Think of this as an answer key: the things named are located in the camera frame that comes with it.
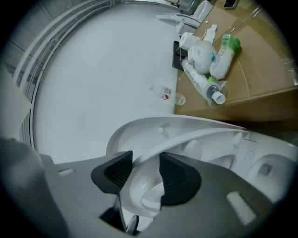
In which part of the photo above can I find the white toilet with square tank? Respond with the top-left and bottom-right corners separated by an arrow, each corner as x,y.
155,0 -> 216,34

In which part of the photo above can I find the white toilet lid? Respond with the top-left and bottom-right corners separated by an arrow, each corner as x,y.
106,115 -> 246,163

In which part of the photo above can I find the large brown cardboard box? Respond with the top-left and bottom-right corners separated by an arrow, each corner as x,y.
174,0 -> 298,127

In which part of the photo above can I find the white plastic bag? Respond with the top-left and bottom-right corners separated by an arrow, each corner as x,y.
187,40 -> 218,75

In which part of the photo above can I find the black tray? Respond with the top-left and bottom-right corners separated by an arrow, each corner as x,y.
171,40 -> 188,70

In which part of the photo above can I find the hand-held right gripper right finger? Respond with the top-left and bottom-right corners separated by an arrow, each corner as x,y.
139,152 -> 274,238

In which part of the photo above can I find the white paper slip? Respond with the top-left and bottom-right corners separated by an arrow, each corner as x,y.
204,24 -> 219,43

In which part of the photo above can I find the white ceramic toilet bowl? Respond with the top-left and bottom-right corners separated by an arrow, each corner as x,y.
204,132 -> 298,207

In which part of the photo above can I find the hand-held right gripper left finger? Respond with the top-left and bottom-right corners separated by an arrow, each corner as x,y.
41,150 -> 133,238

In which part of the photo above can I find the white ceiling pipe bundle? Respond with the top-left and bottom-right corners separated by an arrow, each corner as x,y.
9,0 -> 131,98

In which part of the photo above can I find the white tube with green cap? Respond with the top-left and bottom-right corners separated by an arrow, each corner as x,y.
209,33 -> 241,81

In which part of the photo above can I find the clear plastic water bottle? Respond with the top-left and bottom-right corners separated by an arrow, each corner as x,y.
149,85 -> 187,106

